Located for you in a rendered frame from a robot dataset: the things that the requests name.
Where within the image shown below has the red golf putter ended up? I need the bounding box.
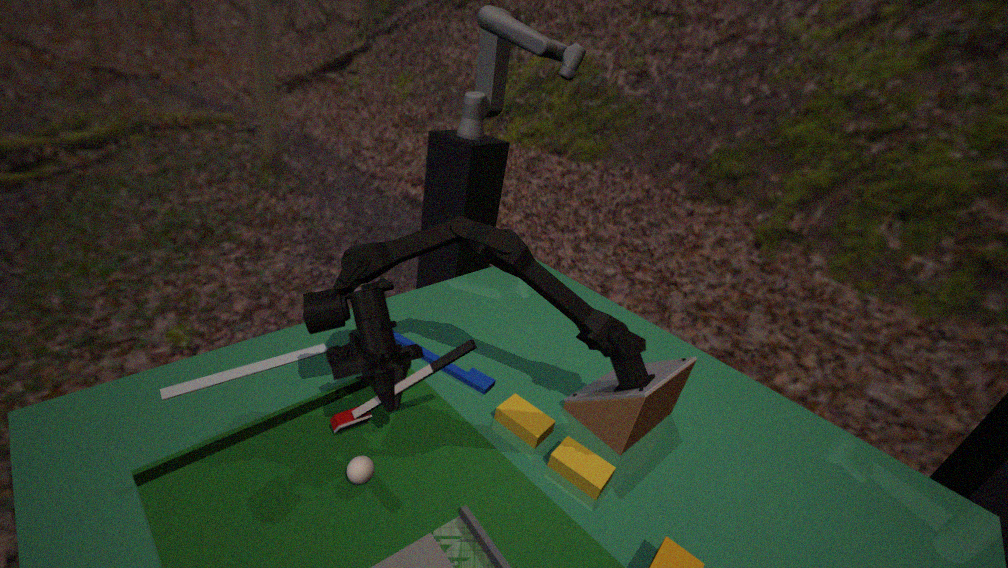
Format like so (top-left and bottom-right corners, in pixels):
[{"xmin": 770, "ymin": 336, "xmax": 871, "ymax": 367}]
[{"xmin": 330, "ymin": 340, "xmax": 477, "ymax": 433}]

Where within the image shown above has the blue l-shaped block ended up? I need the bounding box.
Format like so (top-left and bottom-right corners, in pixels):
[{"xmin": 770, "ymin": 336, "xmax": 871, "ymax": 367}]
[{"xmin": 392, "ymin": 330, "xmax": 496, "ymax": 395}]

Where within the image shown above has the green putting mat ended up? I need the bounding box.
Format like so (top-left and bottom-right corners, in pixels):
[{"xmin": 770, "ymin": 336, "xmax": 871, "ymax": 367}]
[{"xmin": 138, "ymin": 380, "xmax": 625, "ymax": 568}]

